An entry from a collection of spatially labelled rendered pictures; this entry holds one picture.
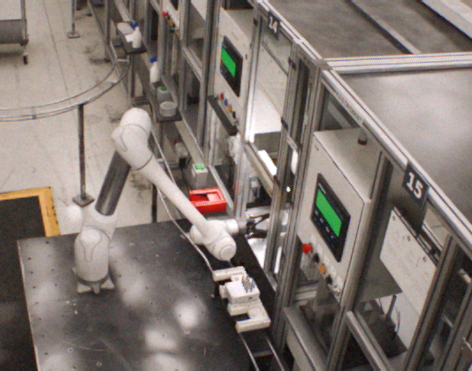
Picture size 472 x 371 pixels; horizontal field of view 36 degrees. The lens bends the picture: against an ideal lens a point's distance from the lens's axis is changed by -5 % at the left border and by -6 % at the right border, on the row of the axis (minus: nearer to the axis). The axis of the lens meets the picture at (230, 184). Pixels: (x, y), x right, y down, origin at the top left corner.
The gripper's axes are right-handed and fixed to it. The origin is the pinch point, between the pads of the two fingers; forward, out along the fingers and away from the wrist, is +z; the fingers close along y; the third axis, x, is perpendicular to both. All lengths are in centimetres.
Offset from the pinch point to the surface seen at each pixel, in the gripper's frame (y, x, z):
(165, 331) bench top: -32, -26, -60
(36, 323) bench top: -33, -10, -116
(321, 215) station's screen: 58, -67, -17
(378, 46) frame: 101, -24, 21
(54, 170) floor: -101, 210, -83
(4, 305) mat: -99, 74, -131
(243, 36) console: 82, 29, -14
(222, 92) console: 43, 49, -15
